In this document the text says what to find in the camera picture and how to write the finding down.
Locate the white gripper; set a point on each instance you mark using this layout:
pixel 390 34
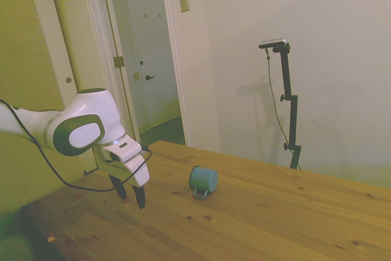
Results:
pixel 137 170

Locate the blue plastic cup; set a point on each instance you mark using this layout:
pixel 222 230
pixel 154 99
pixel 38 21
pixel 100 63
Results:
pixel 204 180

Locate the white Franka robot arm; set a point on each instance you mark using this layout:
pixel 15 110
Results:
pixel 91 105

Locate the brass strike plate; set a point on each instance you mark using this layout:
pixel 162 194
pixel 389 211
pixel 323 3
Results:
pixel 136 75

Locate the brass door hinge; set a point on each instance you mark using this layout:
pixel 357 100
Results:
pixel 118 61

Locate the white panel door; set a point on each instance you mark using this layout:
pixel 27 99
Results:
pixel 152 44

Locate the white open door leaf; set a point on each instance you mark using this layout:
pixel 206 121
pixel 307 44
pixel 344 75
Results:
pixel 61 28

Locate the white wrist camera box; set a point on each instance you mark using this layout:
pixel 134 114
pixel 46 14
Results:
pixel 122 151

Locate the white door frame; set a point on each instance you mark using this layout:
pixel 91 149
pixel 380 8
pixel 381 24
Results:
pixel 174 59

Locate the black jointed camera stand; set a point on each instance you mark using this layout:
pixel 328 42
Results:
pixel 293 120

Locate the silver bar camera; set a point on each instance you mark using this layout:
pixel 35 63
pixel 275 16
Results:
pixel 273 42

